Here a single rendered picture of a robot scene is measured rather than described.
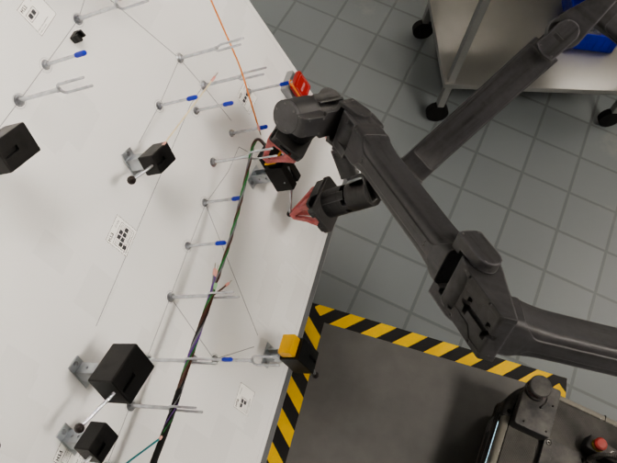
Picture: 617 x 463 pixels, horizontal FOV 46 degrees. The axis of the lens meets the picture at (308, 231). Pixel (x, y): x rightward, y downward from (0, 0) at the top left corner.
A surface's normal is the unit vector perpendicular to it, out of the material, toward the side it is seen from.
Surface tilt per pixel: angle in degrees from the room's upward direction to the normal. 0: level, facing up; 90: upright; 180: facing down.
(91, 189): 53
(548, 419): 0
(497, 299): 24
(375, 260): 0
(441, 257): 74
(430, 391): 0
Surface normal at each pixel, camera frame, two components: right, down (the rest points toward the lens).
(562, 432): 0.13, -0.51
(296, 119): -0.68, 0.26
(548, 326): 0.35, -0.72
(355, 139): -0.88, 0.02
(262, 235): 0.84, -0.07
